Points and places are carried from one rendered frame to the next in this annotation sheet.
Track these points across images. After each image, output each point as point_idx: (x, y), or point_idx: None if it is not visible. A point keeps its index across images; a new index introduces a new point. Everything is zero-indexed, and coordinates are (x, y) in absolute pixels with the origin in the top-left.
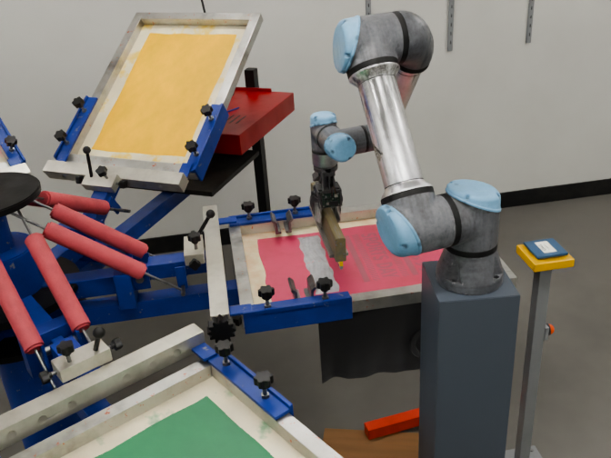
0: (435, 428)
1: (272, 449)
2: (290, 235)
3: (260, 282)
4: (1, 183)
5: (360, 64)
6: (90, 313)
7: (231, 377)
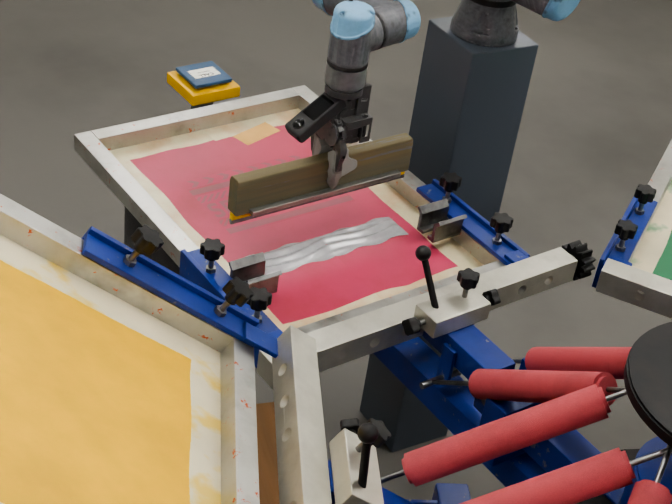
0: (505, 184)
1: (671, 218)
2: None
3: (410, 289)
4: None
5: None
6: None
7: (635, 240)
